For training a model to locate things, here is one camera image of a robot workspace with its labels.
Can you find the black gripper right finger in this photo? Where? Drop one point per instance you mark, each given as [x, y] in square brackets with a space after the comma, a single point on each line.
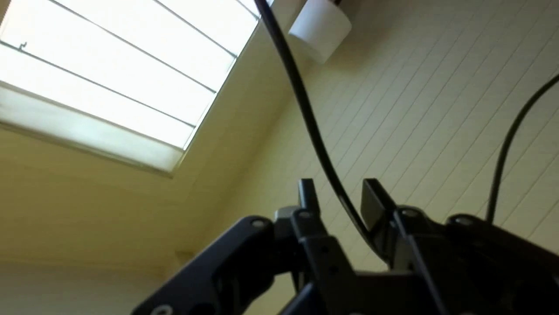
[377, 214]

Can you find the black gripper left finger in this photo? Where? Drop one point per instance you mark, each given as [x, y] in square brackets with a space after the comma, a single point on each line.
[307, 202]

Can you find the white table lamp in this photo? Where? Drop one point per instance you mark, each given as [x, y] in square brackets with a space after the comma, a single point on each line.
[319, 27]

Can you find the white window blind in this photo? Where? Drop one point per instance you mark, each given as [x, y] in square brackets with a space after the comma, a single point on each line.
[127, 80]

